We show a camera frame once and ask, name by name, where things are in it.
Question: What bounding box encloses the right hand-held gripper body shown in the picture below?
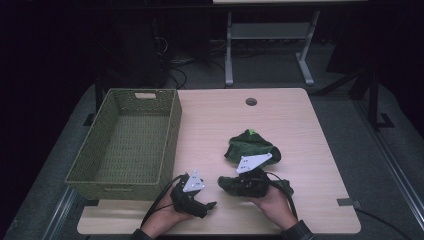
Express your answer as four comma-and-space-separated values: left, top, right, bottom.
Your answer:
232, 152, 273, 198

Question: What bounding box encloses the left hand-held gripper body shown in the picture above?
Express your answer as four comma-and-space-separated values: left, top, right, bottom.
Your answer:
170, 169, 209, 220

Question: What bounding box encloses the dark green cloth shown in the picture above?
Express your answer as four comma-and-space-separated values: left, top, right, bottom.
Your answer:
217, 128, 295, 198

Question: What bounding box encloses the green woven basket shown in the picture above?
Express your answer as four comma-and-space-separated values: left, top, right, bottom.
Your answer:
64, 87, 183, 202

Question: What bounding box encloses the person's left hand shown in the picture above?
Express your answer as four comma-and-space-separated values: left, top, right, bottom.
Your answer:
141, 191, 195, 240

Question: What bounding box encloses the person's right hand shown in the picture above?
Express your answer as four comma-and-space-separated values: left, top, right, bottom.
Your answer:
247, 185, 299, 231

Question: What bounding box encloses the grey tape strip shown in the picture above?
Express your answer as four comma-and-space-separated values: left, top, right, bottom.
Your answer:
336, 197, 362, 210

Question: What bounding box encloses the black metal stand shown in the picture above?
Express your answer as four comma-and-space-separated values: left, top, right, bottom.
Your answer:
325, 65, 396, 132

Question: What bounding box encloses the left hand-held gripper black cable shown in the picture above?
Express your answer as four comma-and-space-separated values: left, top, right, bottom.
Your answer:
139, 173, 186, 228

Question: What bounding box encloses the hand-held gripper black cable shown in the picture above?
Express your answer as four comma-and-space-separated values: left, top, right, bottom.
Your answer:
262, 170, 299, 220
139, 173, 186, 228

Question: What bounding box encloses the right hand-held gripper black cable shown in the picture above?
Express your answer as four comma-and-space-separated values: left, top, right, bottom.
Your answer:
262, 170, 299, 220

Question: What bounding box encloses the aluminium floor rail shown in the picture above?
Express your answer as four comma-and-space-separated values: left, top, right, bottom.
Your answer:
352, 99, 424, 232
42, 185, 78, 240

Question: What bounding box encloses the tangle of black cables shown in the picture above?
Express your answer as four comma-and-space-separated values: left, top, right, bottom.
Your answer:
152, 35, 228, 90

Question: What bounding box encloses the thin black cable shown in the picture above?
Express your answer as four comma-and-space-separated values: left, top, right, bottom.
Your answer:
354, 207, 405, 240

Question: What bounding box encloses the grey metal desk frame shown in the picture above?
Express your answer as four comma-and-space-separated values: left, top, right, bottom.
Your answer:
224, 10, 322, 87

